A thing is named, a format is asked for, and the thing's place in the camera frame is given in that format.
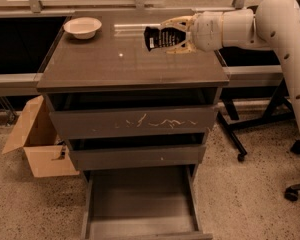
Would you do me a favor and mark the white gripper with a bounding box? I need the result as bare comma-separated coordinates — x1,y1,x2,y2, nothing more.
157,11,223,54

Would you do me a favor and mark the grey drawer cabinet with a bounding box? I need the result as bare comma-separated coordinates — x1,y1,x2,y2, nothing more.
36,8,230,182

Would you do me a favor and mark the black standing desk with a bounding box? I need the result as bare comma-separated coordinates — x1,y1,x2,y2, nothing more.
217,0,300,163

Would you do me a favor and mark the grey middle drawer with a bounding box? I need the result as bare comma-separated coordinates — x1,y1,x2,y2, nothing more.
70,133,205,171

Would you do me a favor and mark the grey open bottom drawer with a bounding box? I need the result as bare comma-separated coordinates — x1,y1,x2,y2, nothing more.
81,166,213,240

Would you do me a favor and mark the black rxbar chocolate bar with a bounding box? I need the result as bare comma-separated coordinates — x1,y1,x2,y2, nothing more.
144,27,186,52

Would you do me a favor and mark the black office chair base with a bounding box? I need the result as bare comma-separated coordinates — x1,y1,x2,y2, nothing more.
284,139,300,203

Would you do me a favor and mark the white bowl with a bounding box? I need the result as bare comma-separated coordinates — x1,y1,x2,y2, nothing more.
63,17,102,40

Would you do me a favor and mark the grey top drawer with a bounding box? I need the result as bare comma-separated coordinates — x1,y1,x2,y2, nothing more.
47,87,220,140

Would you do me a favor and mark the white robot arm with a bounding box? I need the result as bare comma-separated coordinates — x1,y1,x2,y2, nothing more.
146,0,300,132

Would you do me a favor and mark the open cardboard box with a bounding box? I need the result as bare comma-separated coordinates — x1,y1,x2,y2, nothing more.
2,96,79,178

